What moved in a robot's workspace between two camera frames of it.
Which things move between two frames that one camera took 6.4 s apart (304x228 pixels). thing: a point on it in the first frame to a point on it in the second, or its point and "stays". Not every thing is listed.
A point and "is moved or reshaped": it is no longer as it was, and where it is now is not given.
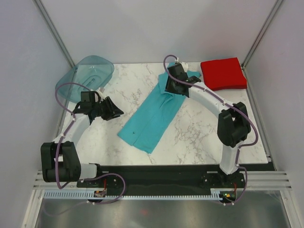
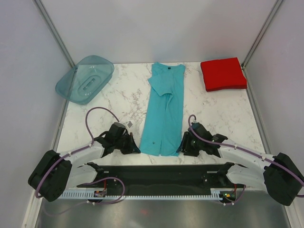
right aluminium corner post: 270,19 stays
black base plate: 166,178 stays
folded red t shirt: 223,73 stays
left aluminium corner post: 53,32 stays
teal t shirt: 147,125 is moved or reshaped
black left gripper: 113,111 to 132,148
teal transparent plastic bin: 94,72 stays
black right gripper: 169,88 to 185,147
